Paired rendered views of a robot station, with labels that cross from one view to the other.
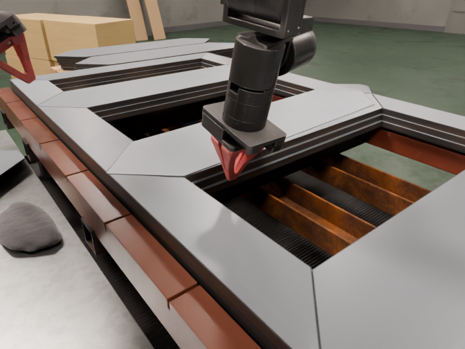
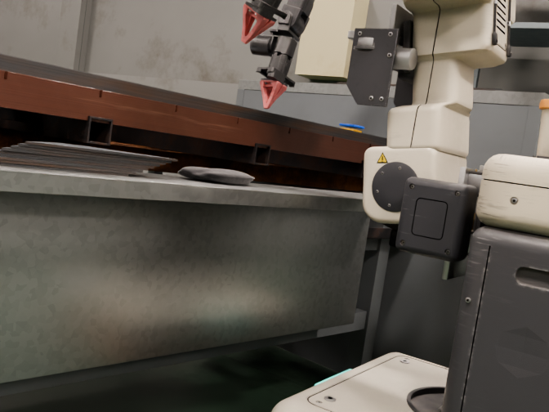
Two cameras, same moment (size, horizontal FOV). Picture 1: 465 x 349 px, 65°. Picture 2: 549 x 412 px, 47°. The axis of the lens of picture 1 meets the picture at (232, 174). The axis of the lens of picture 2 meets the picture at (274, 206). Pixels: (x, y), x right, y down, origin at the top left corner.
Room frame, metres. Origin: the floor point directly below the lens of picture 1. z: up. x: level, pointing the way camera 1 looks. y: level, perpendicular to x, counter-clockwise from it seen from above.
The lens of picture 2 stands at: (0.71, 1.76, 0.75)
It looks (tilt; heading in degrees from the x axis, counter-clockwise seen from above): 5 degrees down; 260
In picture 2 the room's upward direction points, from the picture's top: 8 degrees clockwise
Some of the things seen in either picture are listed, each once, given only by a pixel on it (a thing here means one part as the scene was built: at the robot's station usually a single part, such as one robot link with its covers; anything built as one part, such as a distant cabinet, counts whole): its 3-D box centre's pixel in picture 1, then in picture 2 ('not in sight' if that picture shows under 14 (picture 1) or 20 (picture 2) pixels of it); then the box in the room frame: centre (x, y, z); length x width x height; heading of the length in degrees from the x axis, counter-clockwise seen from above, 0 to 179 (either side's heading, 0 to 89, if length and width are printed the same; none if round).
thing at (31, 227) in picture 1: (23, 226); (220, 175); (0.60, 0.42, 0.69); 0.20 x 0.10 x 0.03; 44
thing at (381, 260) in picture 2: not in sight; (369, 295); (0.00, -0.26, 0.34); 0.06 x 0.06 x 0.68; 38
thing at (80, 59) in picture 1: (154, 55); not in sight; (1.71, 0.35, 0.82); 0.80 x 0.40 x 0.06; 128
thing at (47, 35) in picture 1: (90, 61); not in sight; (3.68, 1.39, 0.41); 1.39 x 0.99 x 0.82; 57
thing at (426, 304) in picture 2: not in sight; (343, 233); (0.04, -0.52, 0.50); 1.30 x 0.04 x 1.01; 128
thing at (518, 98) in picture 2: not in sight; (405, 103); (-0.18, -0.70, 1.03); 1.30 x 0.60 x 0.04; 128
